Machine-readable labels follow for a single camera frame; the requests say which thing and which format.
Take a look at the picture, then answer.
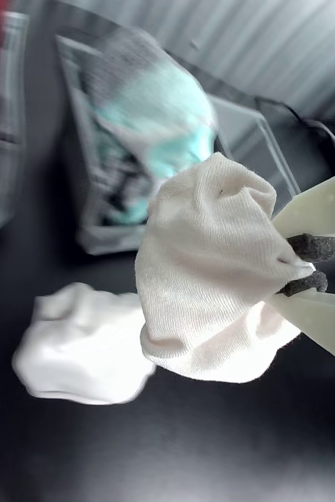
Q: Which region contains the white gripper finger black foam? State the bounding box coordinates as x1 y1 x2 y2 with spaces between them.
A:
271 166 335 264
267 270 335 372

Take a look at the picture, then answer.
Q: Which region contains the white balled sock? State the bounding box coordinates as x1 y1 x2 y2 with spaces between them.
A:
12 282 156 406
134 151 317 384

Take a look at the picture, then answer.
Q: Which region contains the teal and grey sock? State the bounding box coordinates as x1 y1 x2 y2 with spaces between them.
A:
80 29 220 225

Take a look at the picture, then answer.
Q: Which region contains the light grey plastic bin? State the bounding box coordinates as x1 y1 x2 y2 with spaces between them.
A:
208 93 302 197
0 11 30 235

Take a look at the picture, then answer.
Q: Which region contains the dark grey plastic bin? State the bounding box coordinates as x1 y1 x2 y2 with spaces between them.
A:
55 33 225 256

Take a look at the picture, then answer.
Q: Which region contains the white cable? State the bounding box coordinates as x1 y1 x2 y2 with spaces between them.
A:
307 118 335 162

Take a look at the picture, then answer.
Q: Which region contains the black cable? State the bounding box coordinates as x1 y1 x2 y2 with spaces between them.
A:
255 96 335 158

